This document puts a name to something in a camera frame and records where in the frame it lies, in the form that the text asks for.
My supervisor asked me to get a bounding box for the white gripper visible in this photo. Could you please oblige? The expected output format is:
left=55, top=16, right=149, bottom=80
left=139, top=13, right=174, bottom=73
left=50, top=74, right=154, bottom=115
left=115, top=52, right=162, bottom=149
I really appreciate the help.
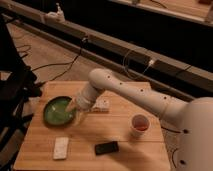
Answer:
left=65, top=83, right=102, bottom=126

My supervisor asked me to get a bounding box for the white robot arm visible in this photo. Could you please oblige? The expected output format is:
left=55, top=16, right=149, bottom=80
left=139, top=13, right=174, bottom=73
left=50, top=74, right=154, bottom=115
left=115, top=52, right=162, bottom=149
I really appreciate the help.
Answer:
left=66, top=68, right=213, bottom=171

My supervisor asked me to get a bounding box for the white sponge block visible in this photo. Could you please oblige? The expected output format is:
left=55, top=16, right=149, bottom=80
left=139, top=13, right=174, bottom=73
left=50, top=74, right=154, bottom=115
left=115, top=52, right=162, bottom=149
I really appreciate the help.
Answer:
left=53, top=137, right=69, bottom=160

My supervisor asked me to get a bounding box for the black smartphone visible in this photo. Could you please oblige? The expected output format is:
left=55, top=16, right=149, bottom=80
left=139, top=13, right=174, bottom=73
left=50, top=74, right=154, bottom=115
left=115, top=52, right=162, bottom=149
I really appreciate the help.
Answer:
left=95, top=141, right=119, bottom=155

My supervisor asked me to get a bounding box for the wooden table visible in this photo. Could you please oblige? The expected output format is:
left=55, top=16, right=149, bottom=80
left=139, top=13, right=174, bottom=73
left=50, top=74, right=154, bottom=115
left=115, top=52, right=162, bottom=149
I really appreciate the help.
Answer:
left=14, top=81, right=170, bottom=171

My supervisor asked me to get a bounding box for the black chair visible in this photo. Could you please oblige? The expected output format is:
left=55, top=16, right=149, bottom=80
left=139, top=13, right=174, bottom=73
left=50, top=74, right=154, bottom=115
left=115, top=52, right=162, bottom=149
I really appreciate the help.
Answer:
left=0, top=13, right=44, bottom=171

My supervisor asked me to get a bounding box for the white cup with red drink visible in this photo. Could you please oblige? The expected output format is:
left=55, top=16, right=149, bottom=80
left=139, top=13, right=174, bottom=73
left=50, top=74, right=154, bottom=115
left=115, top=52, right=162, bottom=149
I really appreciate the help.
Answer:
left=130, top=115, right=150, bottom=137

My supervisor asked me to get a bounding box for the black floor cable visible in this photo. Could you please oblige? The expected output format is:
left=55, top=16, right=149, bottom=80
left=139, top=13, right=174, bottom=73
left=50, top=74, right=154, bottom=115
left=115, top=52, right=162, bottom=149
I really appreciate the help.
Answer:
left=16, top=39, right=88, bottom=83

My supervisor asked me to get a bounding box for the white cable loop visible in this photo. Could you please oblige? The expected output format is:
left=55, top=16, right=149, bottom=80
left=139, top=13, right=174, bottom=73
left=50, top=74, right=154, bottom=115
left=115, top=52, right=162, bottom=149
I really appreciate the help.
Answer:
left=121, top=49, right=156, bottom=81

